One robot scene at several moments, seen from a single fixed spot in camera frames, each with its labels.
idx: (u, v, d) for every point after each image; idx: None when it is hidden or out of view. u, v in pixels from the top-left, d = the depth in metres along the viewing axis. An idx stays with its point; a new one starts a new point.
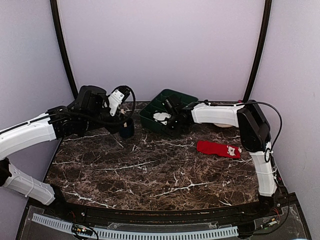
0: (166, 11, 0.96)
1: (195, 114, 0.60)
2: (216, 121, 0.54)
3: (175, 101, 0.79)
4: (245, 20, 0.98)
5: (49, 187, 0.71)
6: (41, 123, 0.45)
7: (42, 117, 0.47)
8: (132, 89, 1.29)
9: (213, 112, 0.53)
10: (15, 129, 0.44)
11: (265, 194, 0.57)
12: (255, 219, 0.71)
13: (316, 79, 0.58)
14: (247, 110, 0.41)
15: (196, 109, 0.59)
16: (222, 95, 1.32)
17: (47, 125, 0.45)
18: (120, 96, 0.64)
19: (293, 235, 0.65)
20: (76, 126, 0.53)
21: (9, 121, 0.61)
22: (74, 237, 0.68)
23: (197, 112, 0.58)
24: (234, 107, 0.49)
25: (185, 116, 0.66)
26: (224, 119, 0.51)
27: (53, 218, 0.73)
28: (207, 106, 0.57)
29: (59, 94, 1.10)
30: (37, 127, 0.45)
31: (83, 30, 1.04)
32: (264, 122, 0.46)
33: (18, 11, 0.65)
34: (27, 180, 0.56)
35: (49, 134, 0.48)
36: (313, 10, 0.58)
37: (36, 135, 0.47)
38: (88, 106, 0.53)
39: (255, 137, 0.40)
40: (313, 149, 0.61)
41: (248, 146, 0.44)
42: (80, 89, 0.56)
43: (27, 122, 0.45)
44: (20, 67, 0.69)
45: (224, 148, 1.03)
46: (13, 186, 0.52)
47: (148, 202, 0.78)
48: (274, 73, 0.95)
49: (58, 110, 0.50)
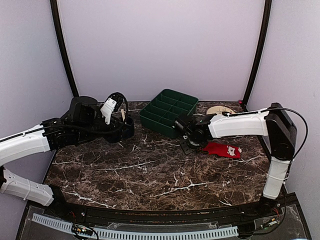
0: (166, 11, 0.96)
1: (213, 128, 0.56)
2: (239, 132, 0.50)
3: (185, 120, 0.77)
4: (245, 20, 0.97)
5: (48, 188, 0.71)
6: (35, 135, 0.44)
7: (38, 128, 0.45)
8: (132, 89, 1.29)
9: (235, 124, 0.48)
10: (10, 139, 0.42)
11: (269, 196, 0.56)
12: (255, 219, 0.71)
13: (316, 79, 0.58)
14: (276, 116, 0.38)
15: (214, 122, 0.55)
16: (221, 95, 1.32)
17: (41, 137, 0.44)
18: (111, 103, 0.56)
19: (293, 235, 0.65)
20: (71, 139, 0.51)
21: (9, 121, 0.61)
22: (74, 237, 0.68)
23: (215, 125, 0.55)
24: (260, 114, 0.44)
25: (201, 131, 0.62)
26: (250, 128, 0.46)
27: (53, 218, 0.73)
28: (226, 116, 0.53)
29: (59, 94, 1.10)
30: (33, 138, 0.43)
31: (83, 31, 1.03)
32: (292, 125, 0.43)
33: (18, 11, 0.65)
34: (24, 183, 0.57)
35: (43, 146, 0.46)
36: (313, 10, 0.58)
37: (31, 147, 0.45)
38: (80, 118, 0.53)
39: (287, 143, 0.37)
40: (314, 149, 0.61)
41: (279, 154, 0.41)
42: (71, 101, 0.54)
43: (22, 133, 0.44)
44: (20, 67, 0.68)
45: (224, 148, 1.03)
46: (10, 190, 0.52)
47: (148, 202, 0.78)
48: (273, 73, 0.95)
49: (52, 123, 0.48)
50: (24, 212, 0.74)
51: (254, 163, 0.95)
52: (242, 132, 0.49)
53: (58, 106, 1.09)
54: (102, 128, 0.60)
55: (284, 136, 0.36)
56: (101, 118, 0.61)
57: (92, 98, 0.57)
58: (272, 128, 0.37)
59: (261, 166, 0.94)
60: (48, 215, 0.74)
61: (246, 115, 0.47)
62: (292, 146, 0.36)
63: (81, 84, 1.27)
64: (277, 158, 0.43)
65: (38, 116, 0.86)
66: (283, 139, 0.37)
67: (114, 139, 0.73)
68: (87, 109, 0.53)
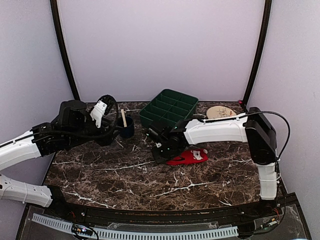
0: (167, 10, 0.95)
1: (189, 135, 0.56)
2: (217, 137, 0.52)
3: (160, 127, 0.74)
4: (245, 20, 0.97)
5: (46, 189, 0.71)
6: (25, 142, 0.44)
7: (27, 135, 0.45)
8: (132, 89, 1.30)
9: (213, 130, 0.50)
10: (2, 148, 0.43)
11: (268, 198, 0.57)
12: (255, 219, 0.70)
13: (315, 79, 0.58)
14: (255, 123, 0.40)
15: (189, 130, 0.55)
16: (221, 95, 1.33)
17: (30, 144, 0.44)
18: (102, 106, 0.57)
19: (293, 235, 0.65)
20: (63, 143, 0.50)
21: (8, 122, 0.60)
22: (73, 237, 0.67)
23: (191, 132, 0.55)
24: (237, 121, 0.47)
25: (176, 138, 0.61)
26: (227, 135, 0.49)
27: (53, 218, 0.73)
28: (202, 123, 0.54)
29: (59, 94, 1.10)
30: (22, 146, 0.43)
31: (83, 31, 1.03)
32: (269, 128, 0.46)
33: (18, 12, 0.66)
34: (20, 187, 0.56)
35: (34, 152, 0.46)
36: (313, 10, 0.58)
37: (21, 154, 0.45)
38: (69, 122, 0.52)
39: (268, 149, 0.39)
40: (313, 149, 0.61)
41: (260, 160, 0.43)
42: (60, 105, 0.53)
43: (13, 141, 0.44)
44: (20, 68, 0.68)
45: (190, 153, 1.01)
46: (7, 196, 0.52)
47: (148, 202, 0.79)
48: (273, 73, 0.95)
49: (42, 128, 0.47)
50: (24, 212, 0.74)
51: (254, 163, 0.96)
52: (220, 137, 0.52)
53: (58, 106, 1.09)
54: (93, 131, 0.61)
55: (265, 144, 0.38)
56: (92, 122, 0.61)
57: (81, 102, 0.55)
58: (253, 137, 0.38)
59: None
60: (48, 215, 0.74)
61: (223, 122, 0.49)
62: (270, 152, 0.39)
63: (82, 84, 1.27)
64: (259, 163, 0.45)
65: (38, 116, 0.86)
66: (264, 146, 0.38)
67: (106, 143, 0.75)
68: (76, 113, 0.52)
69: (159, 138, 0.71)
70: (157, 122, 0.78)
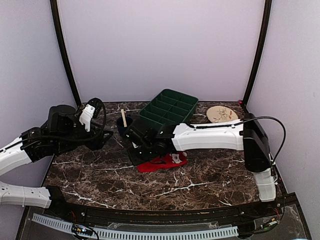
0: (167, 10, 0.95)
1: (177, 141, 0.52)
2: (208, 145, 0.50)
3: (142, 128, 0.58)
4: (245, 20, 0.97)
5: (45, 191, 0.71)
6: (14, 150, 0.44)
7: (16, 142, 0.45)
8: (132, 89, 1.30)
9: (206, 137, 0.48)
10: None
11: (268, 199, 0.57)
12: (255, 219, 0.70)
13: (315, 79, 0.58)
14: (253, 133, 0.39)
15: (178, 136, 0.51)
16: (221, 95, 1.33)
17: (19, 151, 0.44)
18: (90, 109, 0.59)
19: (293, 235, 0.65)
20: (51, 148, 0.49)
21: (7, 123, 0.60)
22: (74, 237, 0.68)
23: (179, 138, 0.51)
24: (231, 128, 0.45)
25: (163, 145, 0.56)
26: (219, 142, 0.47)
27: (53, 218, 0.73)
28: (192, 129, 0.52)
29: (59, 95, 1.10)
30: (11, 153, 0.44)
31: (83, 31, 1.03)
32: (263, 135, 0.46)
33: (18, 13, 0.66)
34: (18, 191, 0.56)
35: (26, 158, 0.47)
36: (313, 10, 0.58)
37: (14, 161, 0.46)
38: (58, 129, 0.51)
39: (264, 159, 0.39)
40: (313, 149, 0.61)
41: (254, 168, 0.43)
42: (50, 110, 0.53)
43: (3, 149, 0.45)
44: (20, 68, 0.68)
45: (168, 158, 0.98)
46: (5, 201, 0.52)
47: (148, 202, 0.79)
48: (273, 73, 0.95)
49: (30, 134, 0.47)
50: (24, 212, 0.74)
51: None
52: (211, 144, 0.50)
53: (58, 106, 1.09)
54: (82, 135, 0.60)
55: (262, 154, 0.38)
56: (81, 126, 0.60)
57: (70, 107, 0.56)
58: (251, 147, 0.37)
59: None
60: (48, 215, 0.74)
61: (218, 129, 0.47)
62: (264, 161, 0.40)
63: (82, 84, 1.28)
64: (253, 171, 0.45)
65: (38, 116, 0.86)
66: (261, 156, 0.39)
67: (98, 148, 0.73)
68: (64, 118, 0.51)
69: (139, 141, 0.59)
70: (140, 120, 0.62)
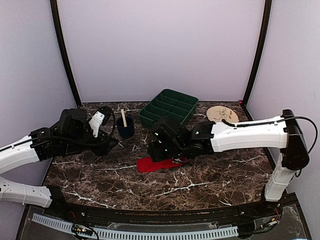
0: (167, 10, 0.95)
1: (216, 142, 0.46)
2: (249, 144, 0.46)
3: (174, 125, 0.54)
4: (245, 20, 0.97)
5: (45, 190, 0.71)
6: (23, 147, 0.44)
7: (26, 140, 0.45)
8: (132, 89, 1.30)
9: (250, 136, 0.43)
10: (1, 152, 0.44)
11: (272, 199, 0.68)
12: (255, 219, 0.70)
13: (316, 79, 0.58)
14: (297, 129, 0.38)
15: (218, 136, 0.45)
16: (221, 95, 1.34)
17: (28, 149, 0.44)
18: (100, 116, 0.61)
19: (293, 235, 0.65)
20: (59, 149, 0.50)
21: (7, 123, 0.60)
22: (73, 237, 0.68)
23: (219, 138, 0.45)
24: (275, 125, 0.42)
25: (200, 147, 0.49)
26: (263, 141, 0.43)
27: (54, 218, 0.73)
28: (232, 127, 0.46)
29: (59, 94, 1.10)
30: (19, 151, 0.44)
31: (83, 31, 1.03)
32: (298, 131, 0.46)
33: (18, 13, 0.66)
34: (20, 189, 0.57)
35: (33, 157, 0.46)
36: (314, 10, 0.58)
37: (20, 158, 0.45)
38: (69, 130, 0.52)
39: (306, 155, 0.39)
40: (314, 149, 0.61)
41: (293, 165, 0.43)
42: (62, 113, 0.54)
43: (12, 145, 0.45)
44: (20, 68, 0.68)
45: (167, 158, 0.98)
46: (6, 198, 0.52)
47: (148, 202, 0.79)
48: (273, 73, 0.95)
49: (40, 133, 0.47)
50: (24, 212, 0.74)
51: (254, 163, 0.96)
52: (251, 143, 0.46)
53: (58, 106, 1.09)
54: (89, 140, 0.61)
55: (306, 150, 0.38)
56: (90, 131, 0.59)
57: (81, 110, 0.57)
58: (296, 143, 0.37)
59: (261, 166, 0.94)
60: (48, 215, 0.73)
61: (262, 127, 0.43)
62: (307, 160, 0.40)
63: (82, 84, 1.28)
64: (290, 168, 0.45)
65: (38, 116, 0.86)
66: (304, 152, 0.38)
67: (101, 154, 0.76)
68: (76, 121, 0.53)
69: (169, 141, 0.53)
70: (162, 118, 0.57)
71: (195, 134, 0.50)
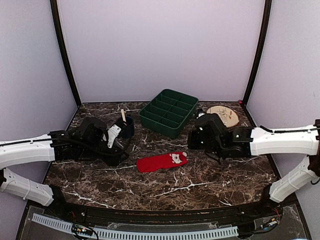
0: (167, 10, 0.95)
1: (254, 146, 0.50)
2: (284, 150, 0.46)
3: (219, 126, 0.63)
4: (245, 20, 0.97)
5: (47, 188, 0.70)
6: (43, 145, 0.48)
7: (45, 138, 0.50)
8: (132, 89, 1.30)
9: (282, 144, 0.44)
10: (19, 144, 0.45)
11: (276, 199, 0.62)
12: (255, 219, 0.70)
13: (316, 79, 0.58)
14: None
15: (255, 140, 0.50)
16: (221, 96, 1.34)
17: (49, 148, 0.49)
18: (117, 129, 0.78)
19: (293, 235, 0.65)
20: (76, 152, 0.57)
21: (7, 123, 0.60)
22: (73, 237, 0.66)
23: (256, 144, 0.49)
24: (308, 133, 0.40)
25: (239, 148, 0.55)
26: (296, 148, 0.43)
27: (53, 218, 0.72)
28: (269, 133, 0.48)
29: (59, 94, 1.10)
30: (40, 148, 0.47)
31: (83, 30, 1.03)
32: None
33: (18, 13, 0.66)
34: (23, 182, 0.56)
35: (48, 156, 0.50)
36: (313, 10, 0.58)
37: (36, 154, 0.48)
38: (88, 136, 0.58)
39: None
40: None
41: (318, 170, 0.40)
42: (84, 119, 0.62)
43: (31, 140, 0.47)
44: (20, 68, 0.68)
45: (167, 158, 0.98)
46: (10, 189, 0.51)
47: (148, 202, 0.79)
48: (273, 73, 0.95)
49: (59, 135, 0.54)
50: (24, 212, 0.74)
51: (254, 163, 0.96)
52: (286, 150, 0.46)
53: (58, 106, 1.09)
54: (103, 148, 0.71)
55: None
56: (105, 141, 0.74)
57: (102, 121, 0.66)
58: None
59: (260, 166, 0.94)
60: (48, 215, 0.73)
61: (294, 135, 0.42)
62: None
63: (82, 84, 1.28)
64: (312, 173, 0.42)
65: (38, 116, 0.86)
66: None
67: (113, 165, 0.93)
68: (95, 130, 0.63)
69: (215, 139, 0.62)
70: (203, 115, 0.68)
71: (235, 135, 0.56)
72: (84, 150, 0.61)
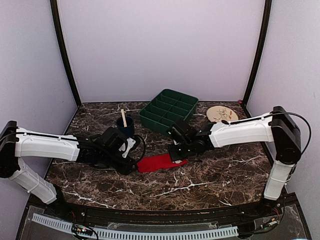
0: (167, 10, 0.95)
1: (214, 138, 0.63)
2: (242, 139, 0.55)
3: (183, 127, 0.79)
4: (245, 20, 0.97)
5: (52, 186, 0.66)
6: (70, 144, 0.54)
7: (71, 139, 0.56)
8: (132, 89, 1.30)
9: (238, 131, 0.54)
10: (50, 138, 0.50)
11: (271, 198, 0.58)
12: (255, 219, 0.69)
13: (316, 79, 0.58)
14: (281, 122, 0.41)
15: (215, 132, 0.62)
16: (221, 96, 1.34)
17: (75, 147, 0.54)
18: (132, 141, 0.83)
19: (293, 235, 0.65)
20: (95, 156, 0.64)
21: (6, 123, 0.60)
22: (74, 237, 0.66)
23: (216, 134, 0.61)
24: (263, 120, 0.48)
25: (201, 142, 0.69)
26: (252, 135, 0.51)
27: (53, 218, 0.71)
28: (227, 125, 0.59)
29: (59, 94, 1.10)
30: (67, 146, 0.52)
31: (83, 30, 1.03)
32: (295, 127, 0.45)
33: (17, 12, 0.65)
34: (34, 176, 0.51)
35: (71, 155, 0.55)
36: (314, 9, 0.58)
37: (60, 151, 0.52)
38: (108, 143, 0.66)
39: (292, 147, 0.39)
40: (315, 149, 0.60)
41: (286, 159, 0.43)
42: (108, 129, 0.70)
43: (59, 137, 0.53)
44: (19, 68, 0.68)
45: (167, 158, 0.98)
46: (20, 181, 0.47)
47: (148, 202, 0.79)
48: (273, 73, 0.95)
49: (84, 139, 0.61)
50: (24, 212, 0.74)
51: (254, 163, 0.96)
52: (244, 139, 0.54)
53: (58, 105, 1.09)
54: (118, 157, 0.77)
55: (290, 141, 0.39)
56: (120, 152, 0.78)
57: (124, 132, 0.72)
58: (277, 133, 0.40)
59: (261, 166, 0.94)
60: (48, 215, 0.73)
61: (249, 122, 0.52)
62: (299, 153, 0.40)
63: (82, 84, 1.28)
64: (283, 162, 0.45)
65: (38, 116, 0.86)
66: (289, 142, 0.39)
67: (126, 173, 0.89)
68: (117, 140, 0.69)
69: (181, 138, 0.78)
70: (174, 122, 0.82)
71: (198, 132, 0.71)
72: (103, 156, 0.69)
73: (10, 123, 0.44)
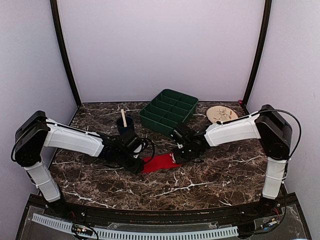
0: (167, 10, 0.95)
1: (209, 137, 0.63)
2: (234, 137, 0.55)
3: (184, 130, 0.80)
4: (245, 20, 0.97)
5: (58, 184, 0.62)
6: (95, 140, 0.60)
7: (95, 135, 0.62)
8: (132, 89, 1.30)
9: (229, 130, 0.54)
10: (78, 132, 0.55)
11: (270, 196, 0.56)
12: (254, 219, 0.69)
13: (316, 80, 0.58)
14: (266, 118, 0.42)
15: (209, 132, 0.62)
16: (221, 96, 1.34)
17: (100, 143, 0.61)
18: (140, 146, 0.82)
19: (293, 235, 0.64)
20: (115, 154, 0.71)
21: (5, 124, 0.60)
22: (73, 237, 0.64)
23: (210, 134, 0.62)
24: (250, 118, 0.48)
25: (199, 142, 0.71)
26: (242, 132, 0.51)
27: (54, 218, 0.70)
28: (220, 125, 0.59)
29: (59, 94, 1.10)
30: (93, 140, 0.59)
31: (83, 30, 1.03)
32: (285, 124, 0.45)
33: (17, 12, 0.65)
34: (48, 171, 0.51)
35: (94, 150, 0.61)
36: (314, 10, 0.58)
37: (86, 145, 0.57)
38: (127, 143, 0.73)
39: (280, 142, 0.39)
40: (315, 150, 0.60)
41: (276, 154, 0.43)
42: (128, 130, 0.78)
43: (86, 132, 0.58)
44: (19, 68, 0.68)
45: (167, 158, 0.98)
46: (34, 172, 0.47)
47: (148, 202, 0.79)
48: (273, 73, 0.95)
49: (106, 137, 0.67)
50: (24, 212, 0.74)
51: (254, 163, 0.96)
52: (236, 137, 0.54)
53: (58, 105, 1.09)
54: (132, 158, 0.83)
55: (276, 136, 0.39)
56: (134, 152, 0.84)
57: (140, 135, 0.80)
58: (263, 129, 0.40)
59: (261, 166, 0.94)
60: (48, 215, 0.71)
61: (239, 121, 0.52)
62: (288, 148, 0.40)
63: (82, 84, 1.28)
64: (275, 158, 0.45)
65: None
66: (275, 137, 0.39)
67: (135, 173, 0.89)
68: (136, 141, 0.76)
69: (182, 139, 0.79)
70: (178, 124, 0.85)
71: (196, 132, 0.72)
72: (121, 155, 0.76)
73: (39, 113, 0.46)
